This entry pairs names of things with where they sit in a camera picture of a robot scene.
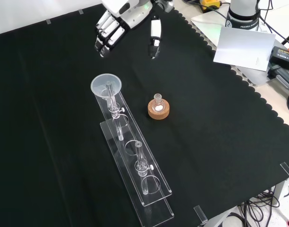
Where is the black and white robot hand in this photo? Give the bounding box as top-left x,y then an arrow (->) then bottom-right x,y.
94,0 -> 163,60

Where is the translucent plastic funnel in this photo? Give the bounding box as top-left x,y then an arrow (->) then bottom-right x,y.
90,73 -> 123,108

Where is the clear acrylic funnel stand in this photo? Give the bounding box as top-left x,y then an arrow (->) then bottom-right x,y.
92,80 -> 175,227

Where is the yellow stop button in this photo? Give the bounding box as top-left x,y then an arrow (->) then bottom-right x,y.
200,0 -> 223,11

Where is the small round-bottom glass flask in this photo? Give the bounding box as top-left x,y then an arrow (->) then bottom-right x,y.
152,93 -> 164,113

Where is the pale board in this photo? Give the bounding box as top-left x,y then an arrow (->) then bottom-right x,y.
213,26 -> 277,71

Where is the black cloth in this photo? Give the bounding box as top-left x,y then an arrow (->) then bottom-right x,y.
0,2 -> 289,227

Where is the black power adapter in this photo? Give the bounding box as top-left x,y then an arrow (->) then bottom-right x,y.
269,46 -> 289,71

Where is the clear plastic cloth clip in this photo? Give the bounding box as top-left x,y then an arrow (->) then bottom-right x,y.
193,205 -> 208,224
280,162 -> 289,178

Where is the grey metal base plate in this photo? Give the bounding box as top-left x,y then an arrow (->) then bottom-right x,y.
190,9 -> 281,87

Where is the cork ring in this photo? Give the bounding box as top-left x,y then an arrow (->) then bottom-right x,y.
147,99 -> 170,121

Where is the grey and black clamp handle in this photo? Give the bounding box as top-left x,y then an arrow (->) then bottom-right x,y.
268,65 -> 289,95

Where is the black cable bundle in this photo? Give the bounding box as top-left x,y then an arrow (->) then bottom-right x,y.
236,186 -> 289,227

